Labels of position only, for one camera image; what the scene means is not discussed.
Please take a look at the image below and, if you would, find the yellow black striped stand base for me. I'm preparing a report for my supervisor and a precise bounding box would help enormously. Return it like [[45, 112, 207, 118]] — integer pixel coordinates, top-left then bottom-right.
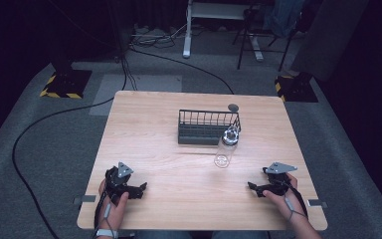
[[39, 69, 94, 100], [274, 73, 319, 104]]

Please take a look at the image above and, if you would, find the person's right hand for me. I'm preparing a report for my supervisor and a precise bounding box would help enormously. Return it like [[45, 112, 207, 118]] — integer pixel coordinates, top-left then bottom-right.
[[262, 172, 308, 223]]

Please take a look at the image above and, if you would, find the clear glass cup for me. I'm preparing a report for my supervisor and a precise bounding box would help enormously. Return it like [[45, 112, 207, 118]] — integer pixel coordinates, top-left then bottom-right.
[[213, 124, 241, 169]]

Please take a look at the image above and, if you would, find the long black floor cable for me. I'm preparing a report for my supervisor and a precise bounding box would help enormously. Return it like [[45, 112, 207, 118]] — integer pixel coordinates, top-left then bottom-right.
[[11, 49, 236, 239]]

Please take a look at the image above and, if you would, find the black wire basket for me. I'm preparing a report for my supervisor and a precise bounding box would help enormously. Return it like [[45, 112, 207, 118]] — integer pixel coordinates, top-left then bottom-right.
[[177, 109, 243, 146]]

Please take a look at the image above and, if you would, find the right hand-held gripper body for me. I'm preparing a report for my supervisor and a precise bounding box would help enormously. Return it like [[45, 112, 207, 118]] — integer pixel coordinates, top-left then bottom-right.
[[262, 161, 298, 197]]

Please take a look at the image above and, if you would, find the white wristband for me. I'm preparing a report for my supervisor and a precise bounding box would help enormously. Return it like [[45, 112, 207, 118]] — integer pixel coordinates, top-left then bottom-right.
[[95, 228, 119, 239]]

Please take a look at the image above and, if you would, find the grey padded panel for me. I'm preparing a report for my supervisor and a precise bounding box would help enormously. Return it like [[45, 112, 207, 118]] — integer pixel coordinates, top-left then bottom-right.
[[289, 0, 370, 83]]

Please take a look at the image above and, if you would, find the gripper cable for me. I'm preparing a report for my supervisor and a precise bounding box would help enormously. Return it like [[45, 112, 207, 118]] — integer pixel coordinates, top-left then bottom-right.
[[93, 190, 117, 239], [280, 180, 309, 223]]

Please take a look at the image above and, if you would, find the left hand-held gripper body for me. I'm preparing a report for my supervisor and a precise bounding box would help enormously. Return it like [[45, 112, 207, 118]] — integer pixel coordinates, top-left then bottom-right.
[[104, 161, 137, 204]]

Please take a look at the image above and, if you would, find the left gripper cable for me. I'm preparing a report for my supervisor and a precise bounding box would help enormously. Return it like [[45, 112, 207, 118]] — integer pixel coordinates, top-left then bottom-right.
[[93, 190, 117, 239]]

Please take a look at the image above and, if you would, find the blue hanging cloth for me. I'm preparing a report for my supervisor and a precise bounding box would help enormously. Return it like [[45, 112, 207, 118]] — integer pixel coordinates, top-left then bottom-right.
[[263, 0, 305, 38]]

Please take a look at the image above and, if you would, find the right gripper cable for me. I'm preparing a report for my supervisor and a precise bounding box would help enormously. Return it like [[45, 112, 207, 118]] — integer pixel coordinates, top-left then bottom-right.
[[280, 180, 309, 223]]

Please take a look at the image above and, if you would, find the bundle of floor cables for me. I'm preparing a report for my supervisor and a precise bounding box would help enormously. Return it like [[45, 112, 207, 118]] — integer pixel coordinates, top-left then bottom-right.
[[129, 23, 187, 50]]

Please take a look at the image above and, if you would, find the white desk frame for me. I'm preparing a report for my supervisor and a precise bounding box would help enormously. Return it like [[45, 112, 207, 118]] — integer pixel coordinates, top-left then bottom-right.
[[181, 0, 267, 63]]

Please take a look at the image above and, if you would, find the black folding stand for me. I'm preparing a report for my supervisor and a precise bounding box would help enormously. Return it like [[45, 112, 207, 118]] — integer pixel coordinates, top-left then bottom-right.
[[232, 4, 296, 73]]

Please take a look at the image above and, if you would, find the grey table clamp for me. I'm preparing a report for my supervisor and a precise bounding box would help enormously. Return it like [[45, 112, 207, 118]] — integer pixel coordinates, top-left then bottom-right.
[[72, 194, 97, 205], [306, 198, 328, 209]]

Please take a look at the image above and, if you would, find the person's left hand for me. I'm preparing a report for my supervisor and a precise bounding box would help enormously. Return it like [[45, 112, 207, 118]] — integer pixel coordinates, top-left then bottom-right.
[[97, 178, 130, 233]]

